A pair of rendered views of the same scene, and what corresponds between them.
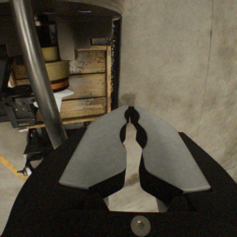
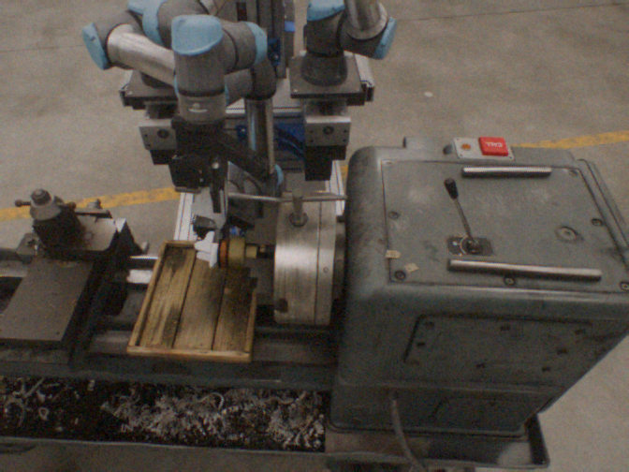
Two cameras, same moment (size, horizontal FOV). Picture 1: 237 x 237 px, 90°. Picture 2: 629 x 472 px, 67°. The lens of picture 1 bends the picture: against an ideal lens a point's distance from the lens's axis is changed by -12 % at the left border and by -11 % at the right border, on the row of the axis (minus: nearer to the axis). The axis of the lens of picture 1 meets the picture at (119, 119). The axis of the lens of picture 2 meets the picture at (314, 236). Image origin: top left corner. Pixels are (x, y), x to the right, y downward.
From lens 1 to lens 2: 86 cm
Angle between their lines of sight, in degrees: 63
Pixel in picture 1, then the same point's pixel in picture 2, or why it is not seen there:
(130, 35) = not seen: outside the picture
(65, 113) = (165, 291)
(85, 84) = (200, 323)
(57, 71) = (236, 251)
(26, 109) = (209, 224)
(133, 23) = not seen: outside the picture
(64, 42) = (258, 261)
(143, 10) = not seen: outside the picture
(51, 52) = (252, 252)
